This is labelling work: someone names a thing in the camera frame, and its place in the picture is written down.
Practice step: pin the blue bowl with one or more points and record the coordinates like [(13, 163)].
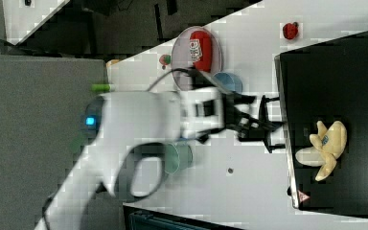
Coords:
[(229, 81)]

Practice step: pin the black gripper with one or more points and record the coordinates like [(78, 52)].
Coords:
[(242, 122)]

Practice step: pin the green cup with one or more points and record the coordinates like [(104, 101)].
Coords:
[(178, 157)]

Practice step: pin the black oven door handle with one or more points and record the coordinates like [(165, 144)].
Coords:
[(263, 116)]

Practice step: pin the small red green toy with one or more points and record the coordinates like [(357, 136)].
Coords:
[(165, 60)]

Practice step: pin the red strawberry toy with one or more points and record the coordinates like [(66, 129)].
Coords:
[(290, 30)]

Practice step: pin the black toaster oven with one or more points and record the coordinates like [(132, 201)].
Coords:
[(328, 82)]

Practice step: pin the grey round plate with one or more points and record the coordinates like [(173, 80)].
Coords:
[(186, 76)]

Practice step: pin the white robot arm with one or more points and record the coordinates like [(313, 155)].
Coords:
[(125, 128)]

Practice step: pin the red ketchup bottle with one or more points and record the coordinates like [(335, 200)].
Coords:
[(200, 46)]

